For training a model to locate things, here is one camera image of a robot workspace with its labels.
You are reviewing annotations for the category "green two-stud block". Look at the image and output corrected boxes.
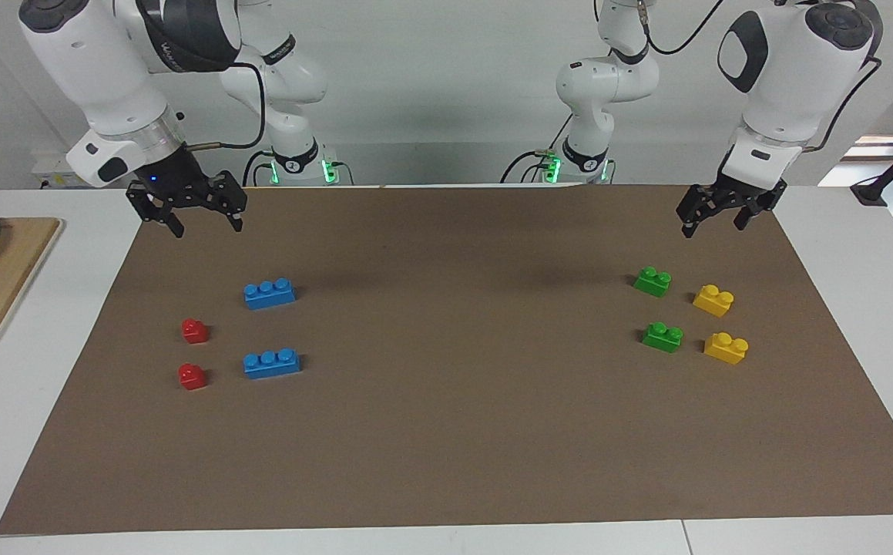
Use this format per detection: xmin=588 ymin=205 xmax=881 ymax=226
xmin=633 ymin=266 xmax=673 ymax=298
xmin=641 ymin=321 xmax=685 ymax=355

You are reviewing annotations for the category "blue three-stud block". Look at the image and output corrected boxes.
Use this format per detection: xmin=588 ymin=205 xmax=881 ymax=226
xmin=243 ymin=277 xmax=297 ymax=311
xmin=243 ymin=348 xmax=301 ymax=380

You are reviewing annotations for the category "yellow two-stud block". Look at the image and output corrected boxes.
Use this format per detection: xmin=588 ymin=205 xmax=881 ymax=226
xmin=703 ymin=331 xmax=750 ymax=365
xmin=693 ymin=284 xmax=735 ymax=318

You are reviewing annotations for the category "white power strip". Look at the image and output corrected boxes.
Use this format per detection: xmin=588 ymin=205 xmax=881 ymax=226
xmin=30 ymin=150 xmax=81 ymax=190

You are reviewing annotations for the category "brown paper mat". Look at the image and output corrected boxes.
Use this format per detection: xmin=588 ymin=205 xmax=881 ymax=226
xmin=0 ymin=183 xmax=893 ymax=535

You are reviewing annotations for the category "black base cable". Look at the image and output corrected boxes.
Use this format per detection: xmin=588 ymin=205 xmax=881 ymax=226
xmin=243 ymin=149 xmax=274 ymax=187
xmin=500 ymin=149 xmax=553 ymax=184

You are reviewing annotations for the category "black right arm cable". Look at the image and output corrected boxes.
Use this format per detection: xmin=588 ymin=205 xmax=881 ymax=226
xmin=184 ymin=62 xmax=267 ymax=152

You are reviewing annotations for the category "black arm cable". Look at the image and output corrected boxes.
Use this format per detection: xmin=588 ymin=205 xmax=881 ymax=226
xmin=635 ymin=0 xmax=883 ymax=153
xmin=184 ymin=62 xmax=267 ymax=152

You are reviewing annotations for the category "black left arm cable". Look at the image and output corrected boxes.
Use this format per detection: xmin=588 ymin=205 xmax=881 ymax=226
xmin=635 ymin=0 xmax=883 ymax=153

